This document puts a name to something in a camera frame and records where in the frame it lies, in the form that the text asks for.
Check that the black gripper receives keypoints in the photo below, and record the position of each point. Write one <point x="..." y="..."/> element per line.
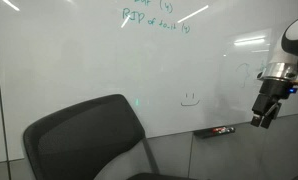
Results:
<point x="272" y="91"/>

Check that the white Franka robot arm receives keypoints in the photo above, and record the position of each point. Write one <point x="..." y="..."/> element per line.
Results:
<point x="290" y="43"/>

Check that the red capped marker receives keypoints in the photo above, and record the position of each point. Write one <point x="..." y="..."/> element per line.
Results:
<point x="218" y="129"/>

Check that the black marker tray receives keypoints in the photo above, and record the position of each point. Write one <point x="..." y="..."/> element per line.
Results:
<point x="205" y="132"/>

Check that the black mesh office chair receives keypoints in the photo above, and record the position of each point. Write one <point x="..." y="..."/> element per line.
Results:
<point x="85" y="140"/>

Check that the large white whiteboard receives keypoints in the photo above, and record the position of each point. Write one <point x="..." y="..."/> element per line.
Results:
<point x="89" y="60"/>

